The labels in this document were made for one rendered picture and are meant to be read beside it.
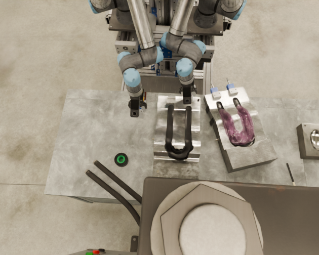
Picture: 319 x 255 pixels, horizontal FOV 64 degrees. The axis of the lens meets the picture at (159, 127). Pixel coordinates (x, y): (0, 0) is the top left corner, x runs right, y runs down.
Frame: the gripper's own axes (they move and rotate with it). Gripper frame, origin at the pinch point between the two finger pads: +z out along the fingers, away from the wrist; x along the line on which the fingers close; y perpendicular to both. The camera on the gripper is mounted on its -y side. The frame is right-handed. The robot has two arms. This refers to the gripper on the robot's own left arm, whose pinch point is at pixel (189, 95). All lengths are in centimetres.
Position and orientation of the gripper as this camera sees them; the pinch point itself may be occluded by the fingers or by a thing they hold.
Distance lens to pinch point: 154.1
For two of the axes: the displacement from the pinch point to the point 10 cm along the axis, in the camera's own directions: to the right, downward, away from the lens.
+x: -9.8, -0.1, 1.9
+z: 1.8, 2.4, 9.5
